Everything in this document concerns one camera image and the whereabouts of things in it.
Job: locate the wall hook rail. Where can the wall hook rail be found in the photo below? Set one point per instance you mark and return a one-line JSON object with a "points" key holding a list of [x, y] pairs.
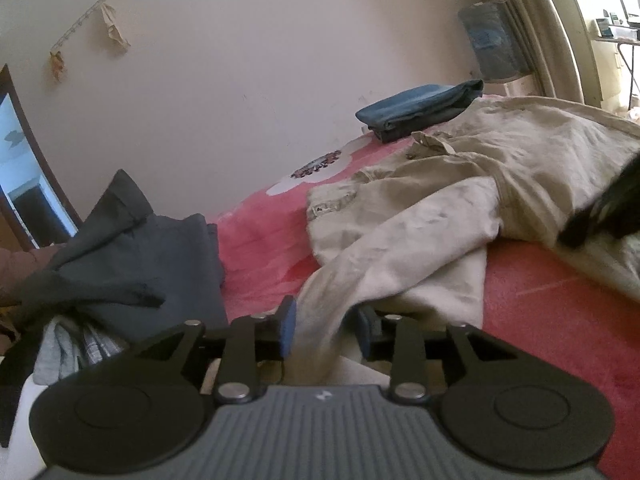
{"points": [[75, 22]]}

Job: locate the folding table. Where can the folding table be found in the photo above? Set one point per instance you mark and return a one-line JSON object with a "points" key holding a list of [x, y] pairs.
{"points": [[625, 40]]}

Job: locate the white water dispenser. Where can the white water dispenser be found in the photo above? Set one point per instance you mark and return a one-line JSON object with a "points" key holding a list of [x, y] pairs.
{"points": [[515, 85]]}

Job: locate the black garment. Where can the black garment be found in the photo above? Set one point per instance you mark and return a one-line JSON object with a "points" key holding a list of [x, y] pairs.
{"points": [[12, 390]]}

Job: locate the pink floral blanket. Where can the pink floral blanket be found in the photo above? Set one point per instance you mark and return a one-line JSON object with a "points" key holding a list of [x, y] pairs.
{"points": [[525, 320]]}

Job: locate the folded blue jeans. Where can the folded blue jeans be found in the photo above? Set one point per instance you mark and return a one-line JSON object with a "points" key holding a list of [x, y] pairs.
{"points": [[415, 107]]}

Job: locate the orange hanging cloth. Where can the orange hanging cloth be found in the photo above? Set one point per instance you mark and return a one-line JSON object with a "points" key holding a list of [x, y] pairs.
{"points": [[58, 66]]}

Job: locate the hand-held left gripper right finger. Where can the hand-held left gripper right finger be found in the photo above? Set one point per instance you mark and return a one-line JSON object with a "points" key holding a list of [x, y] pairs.
{"points": [[364, 337]]}

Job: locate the dark grey garment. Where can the dark grey garment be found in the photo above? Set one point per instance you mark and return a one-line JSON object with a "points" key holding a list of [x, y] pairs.
{"points": [[135, 255]]}

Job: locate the light grey garment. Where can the light grey garment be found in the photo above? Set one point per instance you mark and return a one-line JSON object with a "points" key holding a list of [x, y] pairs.
{"points": [[52, 355]]}

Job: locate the beige shirt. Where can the beige shirt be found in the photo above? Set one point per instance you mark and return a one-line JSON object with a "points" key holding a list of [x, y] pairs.
{"points": [[450, 210]]}

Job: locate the beige hanging cloth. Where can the beige hanging cloth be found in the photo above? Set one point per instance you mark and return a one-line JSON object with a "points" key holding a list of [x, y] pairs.
{"points": [[116, 32]]}

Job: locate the beige curtain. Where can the beige curtain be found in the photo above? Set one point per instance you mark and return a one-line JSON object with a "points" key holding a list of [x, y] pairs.
{"points": [[550, 25]]}

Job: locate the grey plaid garment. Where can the grey plaid garment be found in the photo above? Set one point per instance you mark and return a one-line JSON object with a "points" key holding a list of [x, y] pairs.
{"points": [[100, 347]]}

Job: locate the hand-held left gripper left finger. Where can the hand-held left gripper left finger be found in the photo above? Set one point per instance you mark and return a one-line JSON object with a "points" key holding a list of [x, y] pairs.
{"points": [[288, 332]]}

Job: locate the white garment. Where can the white garment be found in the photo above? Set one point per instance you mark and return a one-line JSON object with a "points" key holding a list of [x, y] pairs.
{"points": [[30, 420]]}

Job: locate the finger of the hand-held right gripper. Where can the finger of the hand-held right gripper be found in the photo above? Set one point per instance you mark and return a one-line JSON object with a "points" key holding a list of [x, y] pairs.
{"points": [[580, 227]]}

